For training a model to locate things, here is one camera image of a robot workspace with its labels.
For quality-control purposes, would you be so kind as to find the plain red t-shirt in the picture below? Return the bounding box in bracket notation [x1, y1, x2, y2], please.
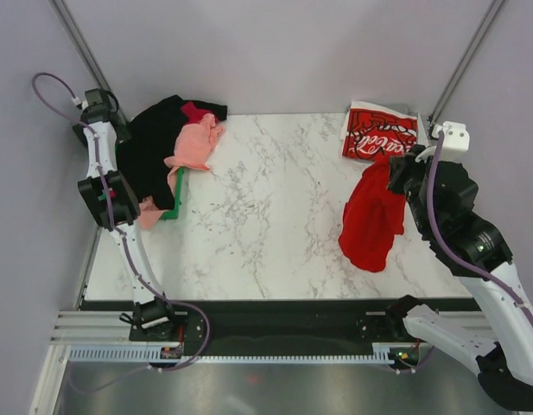
[339, 157, 406, 272]

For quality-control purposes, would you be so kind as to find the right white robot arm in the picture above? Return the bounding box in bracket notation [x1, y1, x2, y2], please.
[384, 121, 533, 412]

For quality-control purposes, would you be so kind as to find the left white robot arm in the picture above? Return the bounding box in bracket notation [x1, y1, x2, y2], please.
[78, 88, 181, 342]

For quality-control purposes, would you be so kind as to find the black t-shirt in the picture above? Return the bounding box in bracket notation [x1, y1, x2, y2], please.
[116, 95, 228, 210]

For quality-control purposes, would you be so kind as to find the folded red Coca-Cola t-shirt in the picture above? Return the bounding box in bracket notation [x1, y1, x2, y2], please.
[340, 101, 418, 163]

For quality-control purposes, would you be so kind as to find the magenta t-shirt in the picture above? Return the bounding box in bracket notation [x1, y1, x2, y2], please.
[181, 101, 213, 125]

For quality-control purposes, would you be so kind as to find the salmon pink t-shirt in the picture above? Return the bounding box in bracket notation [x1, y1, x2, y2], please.
[138, 112, 226, 231]

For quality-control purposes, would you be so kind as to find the green plastic tray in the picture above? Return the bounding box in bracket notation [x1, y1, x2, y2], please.
[159, 167, 185, 220]

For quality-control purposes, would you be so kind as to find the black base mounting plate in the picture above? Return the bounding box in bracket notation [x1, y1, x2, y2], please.
[79, 297, 483, 358]

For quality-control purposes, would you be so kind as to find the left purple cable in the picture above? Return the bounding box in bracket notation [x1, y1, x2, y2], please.
[31, 72, 213, 394]

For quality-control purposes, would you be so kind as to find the left aluminium frame post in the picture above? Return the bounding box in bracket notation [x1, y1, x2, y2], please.
[48, 0, 129, 125]

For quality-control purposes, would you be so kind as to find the aluminium frame post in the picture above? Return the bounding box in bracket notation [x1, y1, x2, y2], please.
[48, 0, 129, 125]
[428, 0, 507, 126]

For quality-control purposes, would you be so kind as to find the right aluminium frame post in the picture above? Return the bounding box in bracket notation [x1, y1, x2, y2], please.
[428, 0, 507, 126]

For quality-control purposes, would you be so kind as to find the aluminium extrusion rail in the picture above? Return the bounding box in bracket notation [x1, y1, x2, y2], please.
[48, 309, 136, 346]

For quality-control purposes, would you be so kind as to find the white slotted cable duct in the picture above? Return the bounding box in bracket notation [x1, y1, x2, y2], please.
[68, 343, 395, 365]

